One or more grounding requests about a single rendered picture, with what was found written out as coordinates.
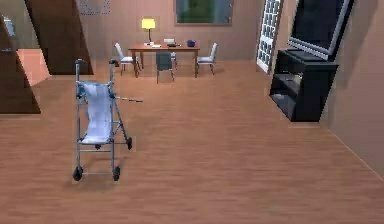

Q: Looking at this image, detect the white dining chair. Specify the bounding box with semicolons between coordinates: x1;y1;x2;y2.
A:
114;42;142;77
195;42;219;76

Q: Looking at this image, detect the grey dining chair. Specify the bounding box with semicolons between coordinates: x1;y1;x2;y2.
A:
155;51;175;85

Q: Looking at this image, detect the brown wooden dining table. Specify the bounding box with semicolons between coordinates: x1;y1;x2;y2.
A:
127;41;201;79

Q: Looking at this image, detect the white folding stroller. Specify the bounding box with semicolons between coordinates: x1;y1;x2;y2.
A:
72;58;144;183

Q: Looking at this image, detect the yellow table lamp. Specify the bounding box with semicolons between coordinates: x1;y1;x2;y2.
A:
140;17;157;46

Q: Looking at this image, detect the dark framed window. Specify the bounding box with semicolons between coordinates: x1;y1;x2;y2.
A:
174;0;234;27

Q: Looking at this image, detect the white glazed door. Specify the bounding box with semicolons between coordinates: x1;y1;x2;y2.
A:
255;0;285;75

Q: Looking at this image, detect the black television stand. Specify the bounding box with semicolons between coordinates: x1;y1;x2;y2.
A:
268;48;340;123

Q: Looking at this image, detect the black flat television set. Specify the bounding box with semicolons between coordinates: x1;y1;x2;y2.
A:
287;0;356;62

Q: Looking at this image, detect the dark brown room door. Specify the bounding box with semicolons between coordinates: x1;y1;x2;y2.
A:
23;0;95;76
0;13;42;115

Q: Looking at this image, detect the dotted wall picture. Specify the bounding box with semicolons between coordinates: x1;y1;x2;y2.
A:
77;0;112;16

